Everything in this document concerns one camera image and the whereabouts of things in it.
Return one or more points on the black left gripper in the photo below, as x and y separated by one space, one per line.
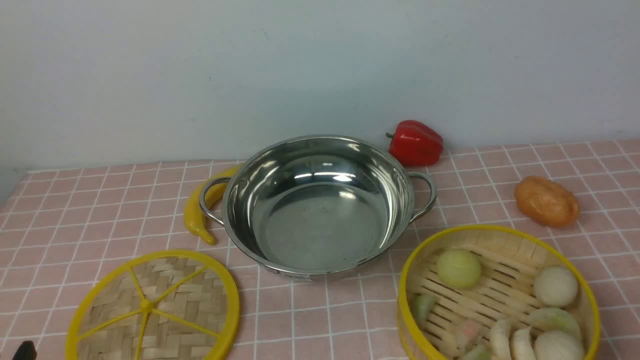
26 351

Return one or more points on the yellow woven steamer lid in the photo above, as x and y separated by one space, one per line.
166 305

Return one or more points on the yellow bamboo steamer basket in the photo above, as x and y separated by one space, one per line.
510 259

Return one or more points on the stainless steel pot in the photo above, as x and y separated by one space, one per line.
313 207

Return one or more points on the pink checkered tablecloth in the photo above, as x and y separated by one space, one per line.
62 230

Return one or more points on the small green dumpling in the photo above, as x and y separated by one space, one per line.
421 307

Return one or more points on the red bell pepper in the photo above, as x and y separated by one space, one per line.
415 144

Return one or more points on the green round bun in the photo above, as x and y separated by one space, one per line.
459 269

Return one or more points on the pink dumpling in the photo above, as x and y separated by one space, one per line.
466 333

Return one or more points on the green dumpling at rim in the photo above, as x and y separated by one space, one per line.
478 352

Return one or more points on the white crescent dumpling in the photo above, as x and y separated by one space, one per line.
521 346
499 339

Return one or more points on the pale green dumpling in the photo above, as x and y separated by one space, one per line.
554 319

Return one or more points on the white pleated bun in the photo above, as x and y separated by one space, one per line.
558 345

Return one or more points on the white round bun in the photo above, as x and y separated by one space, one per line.
556 286

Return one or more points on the orange potato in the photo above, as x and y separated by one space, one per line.
546 202

